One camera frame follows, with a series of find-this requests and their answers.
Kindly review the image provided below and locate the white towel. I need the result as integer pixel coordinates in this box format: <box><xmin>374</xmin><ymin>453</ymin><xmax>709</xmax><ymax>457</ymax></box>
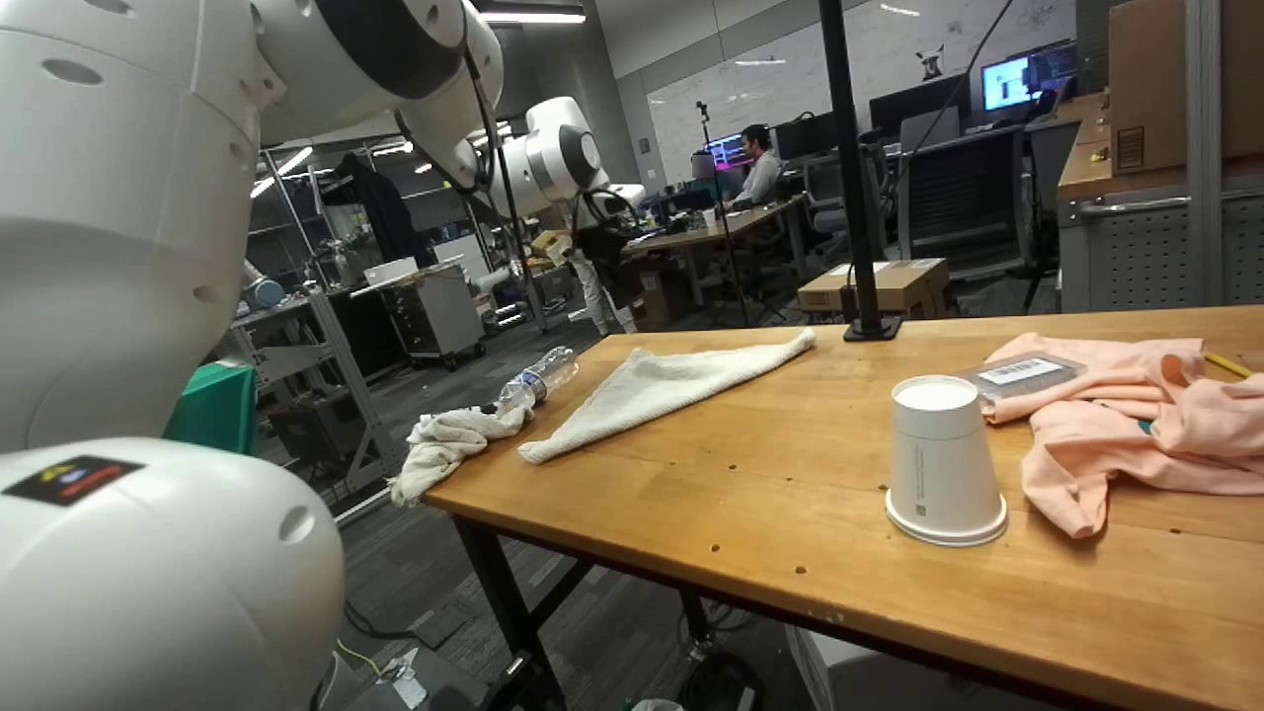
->
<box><xmin>518</xmin><ymin>327</ymin><xmax>812</xmax><ymax>466</ymax></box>

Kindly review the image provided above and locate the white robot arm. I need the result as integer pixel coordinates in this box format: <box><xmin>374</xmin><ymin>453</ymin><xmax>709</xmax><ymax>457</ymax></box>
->
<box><xmin>0</xmin><ymin>0</ymin><xmax>604</xmax><ymax>711</ymax></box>

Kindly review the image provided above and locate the clear plastic water bottle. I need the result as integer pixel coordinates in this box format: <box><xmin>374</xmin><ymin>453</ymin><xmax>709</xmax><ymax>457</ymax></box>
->
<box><xmin>496</xmin><ymin>343</ymin><xmax>575</xmax><ymax>411</ymax></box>

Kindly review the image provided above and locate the wooden office desk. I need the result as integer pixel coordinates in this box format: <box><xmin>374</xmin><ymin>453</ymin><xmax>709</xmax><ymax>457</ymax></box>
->
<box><xmin>620</xmin><ymin>203</ymin><xmax>798</xmax><ymax>331</ymax></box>

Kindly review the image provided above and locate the crumpled white rag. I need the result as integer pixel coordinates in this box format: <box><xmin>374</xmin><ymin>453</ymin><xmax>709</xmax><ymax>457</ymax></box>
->
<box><xmin>388</xmin><ymin>408</ymin><xmax>529</xmax><ymax>505</ymax></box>

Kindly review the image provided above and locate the seated person in background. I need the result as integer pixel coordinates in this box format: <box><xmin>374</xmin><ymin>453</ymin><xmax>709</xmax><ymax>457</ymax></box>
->
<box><xmin>736</xmin><ymin>124</ymin><xmax>783</xmax><ymax>206</ymax></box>

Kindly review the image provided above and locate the black vertical pole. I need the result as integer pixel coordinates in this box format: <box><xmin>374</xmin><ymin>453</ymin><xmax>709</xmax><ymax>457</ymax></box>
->
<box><xmin>817</xmin><ymin>0</ymin><xmax>899</xmax><ymax>343</ymax></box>

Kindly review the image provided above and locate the small wooden side table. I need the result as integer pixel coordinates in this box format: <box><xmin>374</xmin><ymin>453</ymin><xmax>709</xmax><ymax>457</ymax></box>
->
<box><xmin>798</xmin><ymin>256</ymin><xmax>946</xmax><ymax>319</ymax></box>

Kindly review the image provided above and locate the white paper cup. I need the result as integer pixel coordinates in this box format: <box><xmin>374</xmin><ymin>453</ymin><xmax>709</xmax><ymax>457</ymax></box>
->
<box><xmin>883</xmin><ymin>374</ymin><xmax>1010</xmax><ymax>547</ymax></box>

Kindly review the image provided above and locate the small card on cloth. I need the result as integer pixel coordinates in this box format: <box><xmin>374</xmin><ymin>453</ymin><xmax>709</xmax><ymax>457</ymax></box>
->
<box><xmin>971</xmin><ymin>356</ymin><xmax>1079</xmax><ymax>399</ymax></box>

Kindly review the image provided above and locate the computer monitor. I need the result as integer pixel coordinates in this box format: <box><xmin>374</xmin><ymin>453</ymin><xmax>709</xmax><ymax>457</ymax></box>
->
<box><xmin>978</xmin><ymin>45</ymin><xmax>1073</xmax><ymax>116</ymax></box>

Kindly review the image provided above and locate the pink cloth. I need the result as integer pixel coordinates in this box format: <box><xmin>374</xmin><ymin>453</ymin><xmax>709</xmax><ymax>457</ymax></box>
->
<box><xmin>978</xmin><ymin>331</ymin><xmax>1264</xmax><ymax>543</ymax></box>

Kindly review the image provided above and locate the long wooden cabinet counter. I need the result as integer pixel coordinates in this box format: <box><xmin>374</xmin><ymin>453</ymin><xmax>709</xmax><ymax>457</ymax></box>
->
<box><xmin>1058</xmin><ymin>94</ymin><xmax>1264</xmax><ymax>314</ymax></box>

